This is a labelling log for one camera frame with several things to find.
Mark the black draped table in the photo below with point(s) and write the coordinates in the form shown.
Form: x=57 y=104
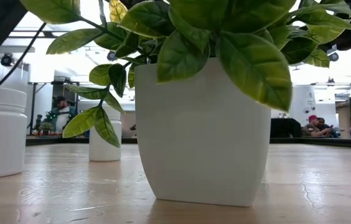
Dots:
x=286 y=127

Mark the green artificial plant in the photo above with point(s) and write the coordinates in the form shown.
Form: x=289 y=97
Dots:
x=250 y=62

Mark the black aluminium table frame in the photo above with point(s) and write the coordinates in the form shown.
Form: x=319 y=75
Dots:
x=334 y=142

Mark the small background plant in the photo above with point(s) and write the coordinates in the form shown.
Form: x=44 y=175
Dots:
x=46 y=127

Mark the person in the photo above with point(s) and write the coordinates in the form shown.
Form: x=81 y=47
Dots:
x=62 y=118
x=312 y=126
x=323 y=123

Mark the white plant pot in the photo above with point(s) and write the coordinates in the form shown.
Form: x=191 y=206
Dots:
x=203 y=140

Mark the white cylindrical tank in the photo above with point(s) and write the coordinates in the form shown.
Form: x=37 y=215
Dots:
x=303 y=99

